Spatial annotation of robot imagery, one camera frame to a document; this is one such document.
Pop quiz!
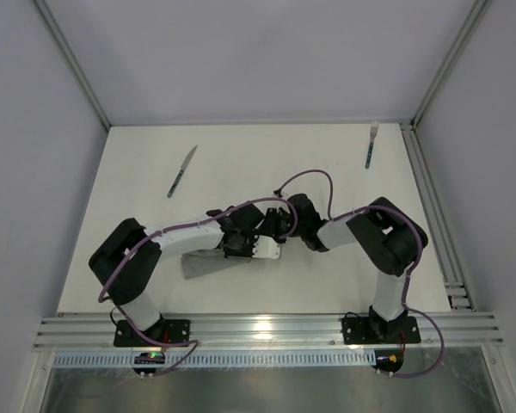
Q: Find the grey cloth napkin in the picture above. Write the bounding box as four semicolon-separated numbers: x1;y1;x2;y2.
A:
181;251;253;280

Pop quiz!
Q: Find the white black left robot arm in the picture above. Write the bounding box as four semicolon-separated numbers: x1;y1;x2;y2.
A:
89;205;265;342

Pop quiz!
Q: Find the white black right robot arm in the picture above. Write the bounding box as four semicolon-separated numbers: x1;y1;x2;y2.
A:
259;194;428;341

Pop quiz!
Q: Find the left controller board with led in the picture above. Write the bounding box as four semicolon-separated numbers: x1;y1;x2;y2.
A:
132;351;165;376

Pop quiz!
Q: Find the right black connector board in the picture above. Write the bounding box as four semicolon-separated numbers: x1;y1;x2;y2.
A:
373;349;404;374

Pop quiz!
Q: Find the green handled knife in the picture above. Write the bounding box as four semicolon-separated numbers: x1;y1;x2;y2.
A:
167;145;198;198

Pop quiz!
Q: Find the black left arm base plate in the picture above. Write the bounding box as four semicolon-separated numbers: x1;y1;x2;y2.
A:
114;318;191;348

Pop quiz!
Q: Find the green handled fork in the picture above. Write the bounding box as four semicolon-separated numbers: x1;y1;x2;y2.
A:
365;121;379;169

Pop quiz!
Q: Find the slotted grey cable duct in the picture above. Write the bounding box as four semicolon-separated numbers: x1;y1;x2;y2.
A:
52;348;375;369

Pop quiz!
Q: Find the aluminium right side rail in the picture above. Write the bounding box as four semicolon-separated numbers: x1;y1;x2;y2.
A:
400;123;476;312

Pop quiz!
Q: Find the aluminium rail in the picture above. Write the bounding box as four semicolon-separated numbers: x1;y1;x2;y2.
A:
33;311;504;351
400;123;476;312

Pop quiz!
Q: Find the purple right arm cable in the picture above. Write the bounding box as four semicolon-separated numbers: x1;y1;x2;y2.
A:
273;170;446;380

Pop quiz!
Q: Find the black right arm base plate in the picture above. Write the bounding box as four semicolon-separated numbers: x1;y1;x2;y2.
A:
341;312;421;345

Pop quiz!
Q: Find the aluminium front rail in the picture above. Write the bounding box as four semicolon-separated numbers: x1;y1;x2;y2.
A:
33;311;504;351

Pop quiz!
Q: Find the aluminium right corner post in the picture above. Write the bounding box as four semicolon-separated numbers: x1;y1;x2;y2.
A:
410;0;493;128

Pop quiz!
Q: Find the aluminium corner post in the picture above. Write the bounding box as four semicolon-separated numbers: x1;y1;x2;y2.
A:
410;0;493;128
31;0;112;132

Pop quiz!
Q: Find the aluminium left corner post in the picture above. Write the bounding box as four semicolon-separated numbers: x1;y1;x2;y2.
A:
31;0;112;132

